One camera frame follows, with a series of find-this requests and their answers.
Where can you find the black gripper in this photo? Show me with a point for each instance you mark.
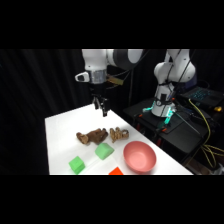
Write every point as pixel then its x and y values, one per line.
pixel 98 90

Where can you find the tan giraffe toy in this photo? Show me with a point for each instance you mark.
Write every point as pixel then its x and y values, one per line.
pixel 118 134

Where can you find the orange black clamp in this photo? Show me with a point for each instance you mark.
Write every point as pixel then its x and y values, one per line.
pixel 163 129
pixel 140 115

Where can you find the small yellow object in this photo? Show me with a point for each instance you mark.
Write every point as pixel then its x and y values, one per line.
pixel 217 109

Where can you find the orange block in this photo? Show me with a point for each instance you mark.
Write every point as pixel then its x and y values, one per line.
pixel 116 171

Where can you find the green triangle block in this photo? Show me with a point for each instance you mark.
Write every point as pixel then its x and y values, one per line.
pixel 104 151

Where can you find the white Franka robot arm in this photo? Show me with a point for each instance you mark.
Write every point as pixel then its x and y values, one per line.
pixel 96 60

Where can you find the black robot stand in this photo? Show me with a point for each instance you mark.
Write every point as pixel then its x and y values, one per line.
pixel 180 133

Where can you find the green cube block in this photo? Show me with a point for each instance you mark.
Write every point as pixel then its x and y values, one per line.
pixel 76 164

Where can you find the black curtain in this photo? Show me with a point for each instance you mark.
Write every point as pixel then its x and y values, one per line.
pixel 40 83

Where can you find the black laptop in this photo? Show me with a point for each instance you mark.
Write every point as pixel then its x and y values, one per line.
pixel 203 95

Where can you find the brown plush toy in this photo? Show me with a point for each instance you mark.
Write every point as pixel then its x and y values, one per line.
pixel 92 136

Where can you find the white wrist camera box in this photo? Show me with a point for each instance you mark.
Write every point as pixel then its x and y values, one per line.
pixel 82 77

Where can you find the pink bowl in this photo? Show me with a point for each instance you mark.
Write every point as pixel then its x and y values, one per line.
pixel 140 157

